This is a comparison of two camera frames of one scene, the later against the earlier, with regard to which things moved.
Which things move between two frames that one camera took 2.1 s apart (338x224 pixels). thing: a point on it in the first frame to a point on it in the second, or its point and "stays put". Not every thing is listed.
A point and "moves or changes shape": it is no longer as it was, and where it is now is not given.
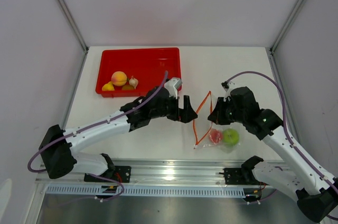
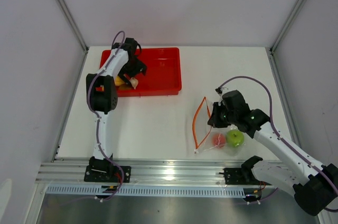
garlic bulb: [133, 82] stays put
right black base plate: [238, 176] stays put
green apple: [231, 137] moves or changes shape
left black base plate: [121, 173] stays put
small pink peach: [215, 136] moves or changes shape
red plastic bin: [147, 65] stays put
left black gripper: [184, 115] to [139, 67]
